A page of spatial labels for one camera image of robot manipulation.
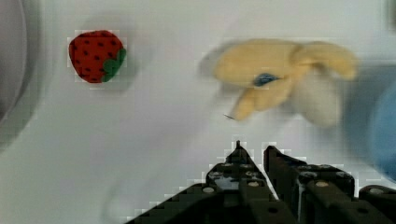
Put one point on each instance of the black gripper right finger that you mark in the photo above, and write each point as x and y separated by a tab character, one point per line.
323	194

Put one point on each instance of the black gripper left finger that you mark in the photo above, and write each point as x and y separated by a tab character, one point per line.
234	192

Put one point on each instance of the yellow plush peeled banana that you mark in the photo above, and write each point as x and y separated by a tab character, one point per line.
275	71

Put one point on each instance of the blue plastic cup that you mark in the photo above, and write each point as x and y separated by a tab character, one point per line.
383	133

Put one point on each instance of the red plush strawberry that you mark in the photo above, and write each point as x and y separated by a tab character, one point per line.
96	56

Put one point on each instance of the grey round plate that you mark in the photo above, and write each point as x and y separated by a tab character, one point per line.
13	53

